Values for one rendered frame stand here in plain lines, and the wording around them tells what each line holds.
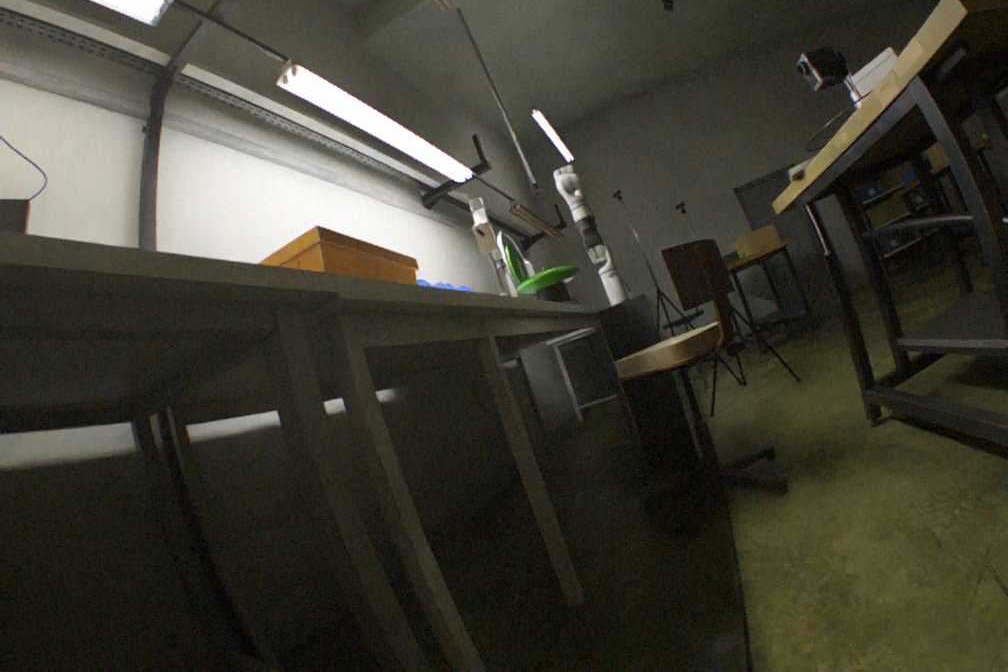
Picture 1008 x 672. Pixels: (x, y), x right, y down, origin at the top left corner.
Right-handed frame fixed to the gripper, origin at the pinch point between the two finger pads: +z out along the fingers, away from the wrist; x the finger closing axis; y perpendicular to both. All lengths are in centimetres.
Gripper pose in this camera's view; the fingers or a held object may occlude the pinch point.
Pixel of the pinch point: (601, 260)
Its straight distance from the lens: 173.9
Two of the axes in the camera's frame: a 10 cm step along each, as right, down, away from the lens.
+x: 8.9, -3.6, -2.7
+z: 3.2, 9.3, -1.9
